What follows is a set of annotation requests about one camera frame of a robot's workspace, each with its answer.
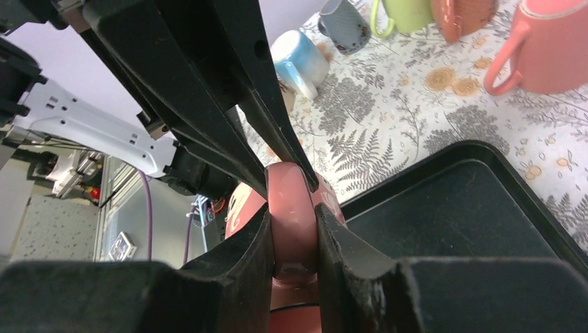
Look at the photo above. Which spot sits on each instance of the black plastic tray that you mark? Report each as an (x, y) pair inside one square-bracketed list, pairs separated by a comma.
[(466, 200)]

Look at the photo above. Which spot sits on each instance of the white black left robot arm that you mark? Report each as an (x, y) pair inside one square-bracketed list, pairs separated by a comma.
[(34, 103)]

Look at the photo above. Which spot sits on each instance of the blue white ceramic mug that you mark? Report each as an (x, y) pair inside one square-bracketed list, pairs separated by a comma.
[(299, 63)]

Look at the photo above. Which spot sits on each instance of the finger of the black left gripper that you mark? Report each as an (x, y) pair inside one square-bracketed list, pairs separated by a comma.
[(243, 27), (174, 55)]

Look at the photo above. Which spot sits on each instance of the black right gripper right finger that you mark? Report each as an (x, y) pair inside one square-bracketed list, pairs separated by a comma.
[(363, 290)]

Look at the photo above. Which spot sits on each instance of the brown ceramic mug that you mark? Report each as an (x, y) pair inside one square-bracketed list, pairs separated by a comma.
[(456, 18)]

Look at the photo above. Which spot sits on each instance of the salmon pink ceramic mug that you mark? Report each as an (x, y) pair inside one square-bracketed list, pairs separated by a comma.
[(546, 52)]

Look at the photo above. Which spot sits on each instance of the grey ceramic mug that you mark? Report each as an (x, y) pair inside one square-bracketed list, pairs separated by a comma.
[(343, 24)]

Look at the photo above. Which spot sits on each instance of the floral patterned tablecloth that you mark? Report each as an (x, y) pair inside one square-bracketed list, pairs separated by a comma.
[(405, 97)]

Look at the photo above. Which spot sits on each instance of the green ceramic mug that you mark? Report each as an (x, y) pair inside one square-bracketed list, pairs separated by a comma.
[(405, 16)]

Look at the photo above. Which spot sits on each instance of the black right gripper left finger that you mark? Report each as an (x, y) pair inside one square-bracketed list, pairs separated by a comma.
[(224, 290)]

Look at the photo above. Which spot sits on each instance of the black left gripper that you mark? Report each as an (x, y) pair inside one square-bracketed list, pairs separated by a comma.
[(62, 14)]

